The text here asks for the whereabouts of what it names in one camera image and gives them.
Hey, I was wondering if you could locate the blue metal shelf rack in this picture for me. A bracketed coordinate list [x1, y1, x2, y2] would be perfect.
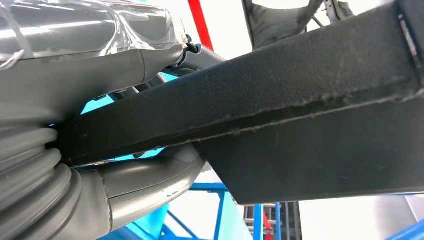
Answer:
[80, 72, 424, 240]

